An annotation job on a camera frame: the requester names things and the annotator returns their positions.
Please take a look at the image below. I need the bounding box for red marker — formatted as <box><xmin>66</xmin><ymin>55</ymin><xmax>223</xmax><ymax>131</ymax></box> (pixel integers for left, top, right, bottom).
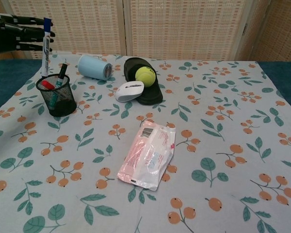
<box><xmin>41</xmin><ymin>80</ymin><xmax>55</xmax><ymax>90</ymax></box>

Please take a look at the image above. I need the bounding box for woven bamboo folding screen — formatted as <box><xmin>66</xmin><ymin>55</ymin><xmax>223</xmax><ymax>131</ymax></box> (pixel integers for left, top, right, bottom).
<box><xmin>0</xmin><ymin>0</ymin><xmax>291</xmax><ymax>62</ymax></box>

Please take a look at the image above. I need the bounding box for black mesh pen holder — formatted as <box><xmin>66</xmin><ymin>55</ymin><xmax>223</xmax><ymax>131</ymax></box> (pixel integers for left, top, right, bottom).
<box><xmin>35</xmin><ymin>73</ymin><xmax>78</xmax><ymax>117</ymax></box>

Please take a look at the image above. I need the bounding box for green black marker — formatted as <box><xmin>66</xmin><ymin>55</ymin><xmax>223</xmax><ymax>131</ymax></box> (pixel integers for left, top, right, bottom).
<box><xmin>48</xmin><ymin>63</ymin><xmax>69</xmax><ymax>109</ymax></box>

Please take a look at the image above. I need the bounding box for blue capped white marker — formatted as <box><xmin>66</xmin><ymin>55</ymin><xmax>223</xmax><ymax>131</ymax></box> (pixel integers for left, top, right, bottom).
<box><xmin>40</xmin><ymin>17</ymin><xmax>52</xmax><ymax>77</ymax></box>

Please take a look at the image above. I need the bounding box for black slipper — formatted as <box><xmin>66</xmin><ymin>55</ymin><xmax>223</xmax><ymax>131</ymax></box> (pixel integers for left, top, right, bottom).
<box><xmin>123</xmin><ymin>57</ymin><xmax>163</xmax><ymax>105</ymax></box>

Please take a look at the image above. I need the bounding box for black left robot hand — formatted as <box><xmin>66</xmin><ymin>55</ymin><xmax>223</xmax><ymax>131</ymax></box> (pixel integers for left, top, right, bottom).
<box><xmin>0</xmin><ymin>12</ymin><xmax>56</xmax><ymax>54</ymax></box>

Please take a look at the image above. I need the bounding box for white computer mouse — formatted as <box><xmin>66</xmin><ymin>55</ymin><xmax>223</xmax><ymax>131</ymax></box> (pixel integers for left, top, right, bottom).
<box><xmin>114</xmin><ymin>81</ymin><xmax>145</xmax><ymax>103</ymax></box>

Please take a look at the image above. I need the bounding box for pink white plastic package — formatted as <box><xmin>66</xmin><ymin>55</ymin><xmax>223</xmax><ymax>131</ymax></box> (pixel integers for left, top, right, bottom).
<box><xmin>117</xmin><ymin>119</ymin><xmax>177</xmax><ymax>192</ymax></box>

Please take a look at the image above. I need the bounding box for yellow tennis ball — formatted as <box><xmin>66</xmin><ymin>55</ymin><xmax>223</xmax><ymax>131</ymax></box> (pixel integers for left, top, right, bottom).
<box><xmin>135</xmin><ymin>66</ymin><xmax>157</xmax><ymax>88</ymax></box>

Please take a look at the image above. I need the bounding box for light blue tape roll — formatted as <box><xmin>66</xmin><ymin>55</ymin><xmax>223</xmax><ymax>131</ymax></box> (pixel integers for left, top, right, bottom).
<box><xmin>77</xmin><ymin>54</ymin><xmax>113</xmax><ymax>81</ymax></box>

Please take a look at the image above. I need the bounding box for floral printed tablecloth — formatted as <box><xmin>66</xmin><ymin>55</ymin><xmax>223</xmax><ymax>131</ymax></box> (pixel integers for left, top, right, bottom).
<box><xmin>0</xmin><ymin>50</ymin><xmax>291</xmax><ymax>233</ymax></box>

